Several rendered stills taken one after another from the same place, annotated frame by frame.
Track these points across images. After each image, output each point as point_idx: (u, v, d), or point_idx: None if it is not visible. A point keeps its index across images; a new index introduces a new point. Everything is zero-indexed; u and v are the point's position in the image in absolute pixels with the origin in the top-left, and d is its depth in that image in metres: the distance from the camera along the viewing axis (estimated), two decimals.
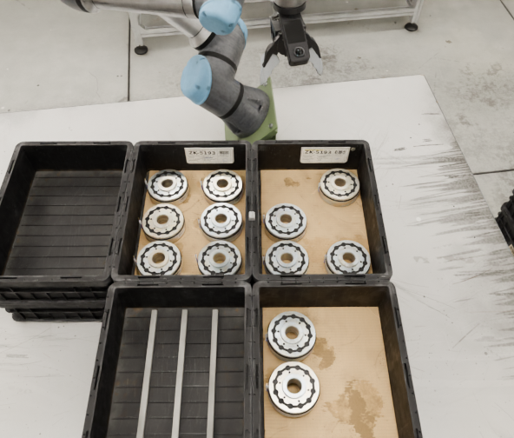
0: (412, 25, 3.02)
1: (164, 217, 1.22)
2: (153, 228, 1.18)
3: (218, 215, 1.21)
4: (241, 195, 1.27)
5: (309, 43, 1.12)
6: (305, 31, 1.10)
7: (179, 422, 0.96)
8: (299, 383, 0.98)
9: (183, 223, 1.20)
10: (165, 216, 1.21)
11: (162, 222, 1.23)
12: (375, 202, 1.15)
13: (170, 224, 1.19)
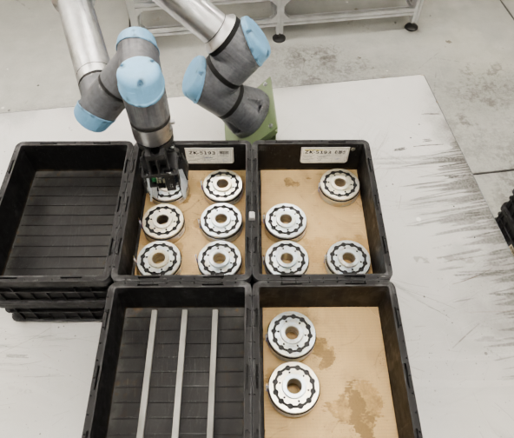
0: (412, 25, 3.02)
1: (164, 218, 1.22)
2: (153, 228, 1.18)
3: (218, 215, 1.21)
4: (241, 195, 1.27)
5: None
6: (143, 154, 1.00)
7: (179, 422, 0.96)
8: (299, 383, 0.98)
9: (183, 223, 1.20)
10: (165, 216, 1.21)
11: (162, 222, 1.23)
12: (375, 202, 1.15)
13: (170, 224, 1.19)
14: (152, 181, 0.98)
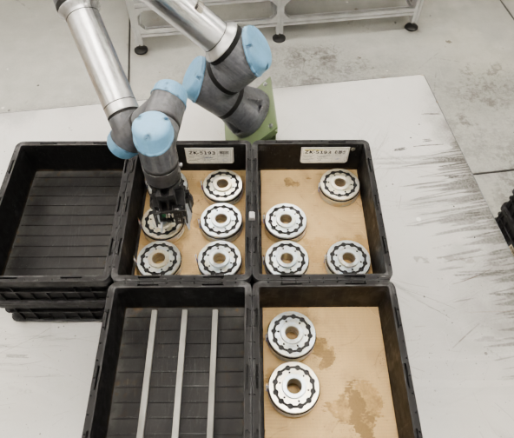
0: (412, 25, 3.02)
1: None
2: (152, 228, 1.18)
3: (218, 215, 1.21)
4: (241, 195, 1.27)
5: None
6: (154, 191, 1.10)
7: (179, 422, 0.96)
8: (299, 383, 0.98)
9: (183, 223, 1.20)
10: None
11: None
12: (375, 202, 1.15)
13: (169, 225, 1.19)
14: (161, 216, 1.08)
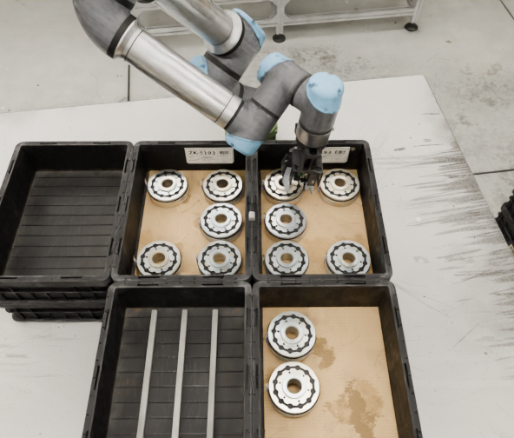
0: (412, 25, 3.02)
1: None
2: (274, 189, 1.25)
3: (218, 215, 1.21)
4: (241, 195, 1.27)
5: (287, 157, 1.19)
6: (292, 151, 1.16)
7: (179, 422, 0.96)
8: (299, 383, 0.98)
9: (303, 188, 1.26)
10: None
11: (281, 186, 1.29)
12: (375, 202, 1.15)
13: (291, 188, 1.25)
14: (298, 175, 1.14)
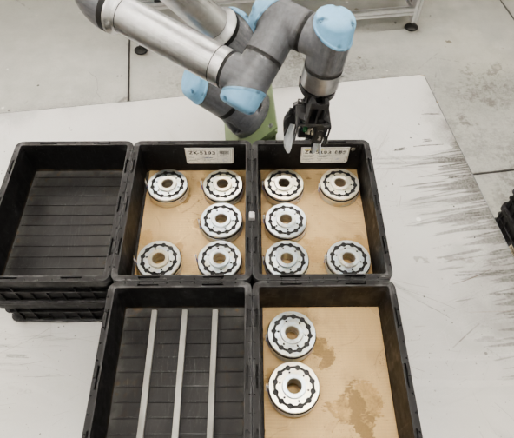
0: (412, 25, 3.02)
1: (284, 182, 1.28)
2: (274, 190, 1.25)
3: (218, 215, 1.21)
4: (241, 195, 1.27)
5: (291, 113, 1.07)
6: (296, 104, 1.03)
7: (179, 422, 0.96)
8: (299, 383, 0.98)
9: (303, 189, 1.26)
10: (286, 181, 1.27)
11: (281, 186, 1.29)
12: (375, 202, 1.15)
13: (291, 189, 1.25)
14: (303, 130, 1.01)
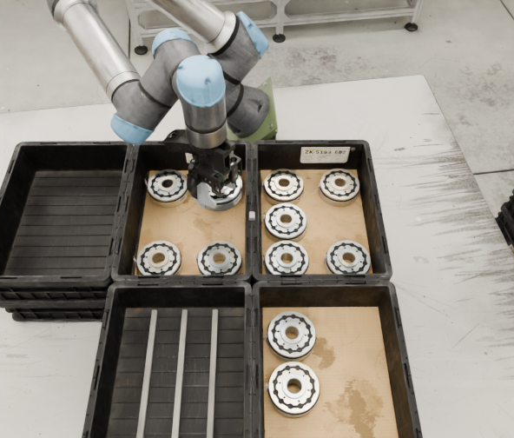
0: (412, 25, 3.02)
1: (284, 182, 1.28)
2: (274, 190, 1.25)
3: None
4: (241, 195, 1.27)
5: (190, 177, 0.99)
6: (193, 167, 0.96)
7: (179, 422, 0.96)
8: (299, 383, 0.98)
9: (303, 189, 1.26)
10: (286, 181, 1.27)
11: (281, 186, 1.29)
12: (375, 202, 1.15)
13: (291, 189, 1.25)
14: (222, 182, 0.95)
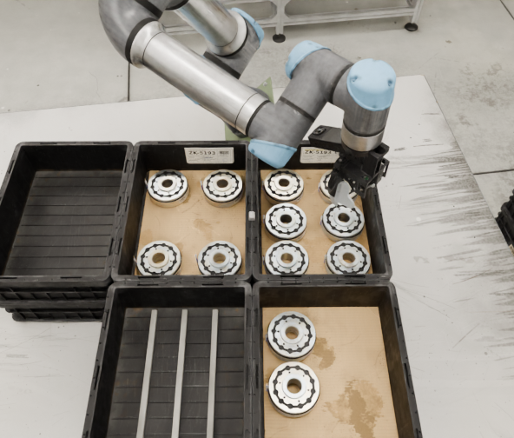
0: (412, 25, 3.02)
1: (284, 182, 1.28)
2: (274, 190, 1.25)
3: (340, 215, 1.21)
4: (241, 195, 1.27)
5: (332, 175, 0.98)
6: (339, 166, 0.95)
7: (179, 422, 0.96)
8: (299, 383, 0.98)
9: (303, 189, 1.26)
10: (286, 181, 1.27)
11: (281, 186, 1.29)
12: (375, 202, 1.15)
13: (291, 189, 1.25)
14: (367, 182, 0.94)
